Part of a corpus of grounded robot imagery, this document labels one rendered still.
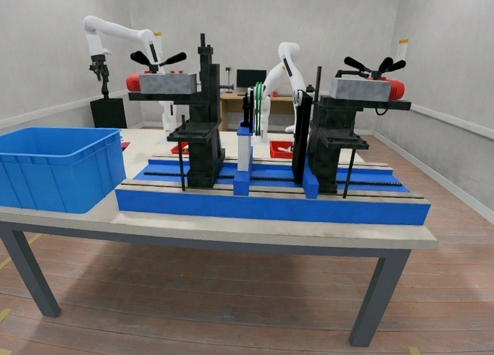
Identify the blue plastic crate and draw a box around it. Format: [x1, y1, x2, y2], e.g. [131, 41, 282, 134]
[0, 127, 126, 214]

